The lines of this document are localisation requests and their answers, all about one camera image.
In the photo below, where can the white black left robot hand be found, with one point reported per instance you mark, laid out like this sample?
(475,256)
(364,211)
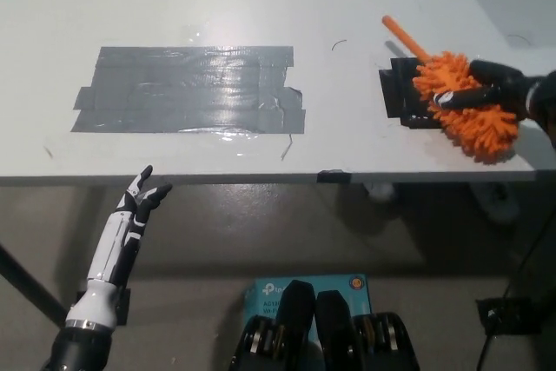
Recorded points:
(110,253)

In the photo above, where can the black robot body blocks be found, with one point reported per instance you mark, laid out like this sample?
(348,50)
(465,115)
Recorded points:
(326,336)

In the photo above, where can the teal router box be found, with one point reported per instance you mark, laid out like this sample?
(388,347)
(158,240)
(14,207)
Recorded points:
(267,292)

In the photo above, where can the orange microfiber duster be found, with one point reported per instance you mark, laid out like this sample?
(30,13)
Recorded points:
(486,136)

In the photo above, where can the white object under table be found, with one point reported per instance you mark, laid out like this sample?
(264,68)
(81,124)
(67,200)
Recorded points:
(382,192)

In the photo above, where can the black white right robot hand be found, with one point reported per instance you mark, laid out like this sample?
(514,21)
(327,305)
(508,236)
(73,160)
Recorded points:
(506,88)

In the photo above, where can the black table leg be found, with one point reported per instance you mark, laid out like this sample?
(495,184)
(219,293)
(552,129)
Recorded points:
(30,288)

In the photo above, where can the grey duct tape patch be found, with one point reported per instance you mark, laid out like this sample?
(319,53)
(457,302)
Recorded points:
(191,90)

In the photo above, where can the black tape patch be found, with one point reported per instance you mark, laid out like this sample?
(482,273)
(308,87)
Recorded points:
(399,93)

